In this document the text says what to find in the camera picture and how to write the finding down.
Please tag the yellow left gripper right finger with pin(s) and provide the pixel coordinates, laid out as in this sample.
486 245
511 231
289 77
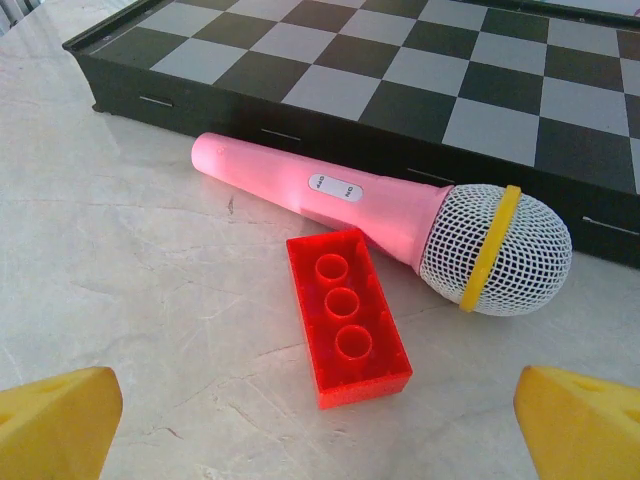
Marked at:
585 435

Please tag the pink toy microphone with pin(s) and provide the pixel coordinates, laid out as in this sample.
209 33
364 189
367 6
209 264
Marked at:
380 210

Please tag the black white chessboard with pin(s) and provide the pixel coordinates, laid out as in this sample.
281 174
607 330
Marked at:
400 65

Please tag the red brick with three tubes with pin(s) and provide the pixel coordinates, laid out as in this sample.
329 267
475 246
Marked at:
350 320

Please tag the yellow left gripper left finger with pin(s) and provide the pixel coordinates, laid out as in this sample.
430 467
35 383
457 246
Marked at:
55 430

